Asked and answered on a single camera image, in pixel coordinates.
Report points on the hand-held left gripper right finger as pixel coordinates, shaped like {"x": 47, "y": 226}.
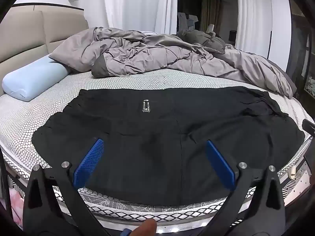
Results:
{"x": 220, "y": 163}

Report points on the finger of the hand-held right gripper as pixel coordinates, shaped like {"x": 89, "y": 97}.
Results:
{"x": 309, "y": 125}

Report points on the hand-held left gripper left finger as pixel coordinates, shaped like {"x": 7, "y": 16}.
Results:
{"x": 89, "y": 162}

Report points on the black pants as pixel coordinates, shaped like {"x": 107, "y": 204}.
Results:
{"x": 160, "y": 130}

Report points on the person's left hand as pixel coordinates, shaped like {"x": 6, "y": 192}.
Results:
{"x": 145, "y": 228}

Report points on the dark glass cabinet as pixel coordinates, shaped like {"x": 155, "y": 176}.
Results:
{"x": 301, "y": 49}

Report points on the white honeycomb mattress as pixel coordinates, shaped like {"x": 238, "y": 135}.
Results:
{"x": 73, "y": 83}

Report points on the pink cloth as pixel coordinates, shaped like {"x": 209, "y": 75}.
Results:
{"x": 17, "y": 204}

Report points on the light blue pillow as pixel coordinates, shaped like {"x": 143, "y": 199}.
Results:
{"x": 34, "y": 78}

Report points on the white wardrobe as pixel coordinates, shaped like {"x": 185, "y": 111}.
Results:
{"x": 279, "y": 22}

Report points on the dark grey quilted blanket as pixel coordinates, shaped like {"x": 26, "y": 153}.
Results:
{"x": 204, "y": 40}

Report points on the grey quilted duvet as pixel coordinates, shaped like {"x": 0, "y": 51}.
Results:
{"x": 152, "y": 54}

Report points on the beige padded headboard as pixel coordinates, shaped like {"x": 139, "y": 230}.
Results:
{"x": 27, "y": 36}

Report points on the brown curtain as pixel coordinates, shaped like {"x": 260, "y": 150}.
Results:
{"x": 210, "y": 12}

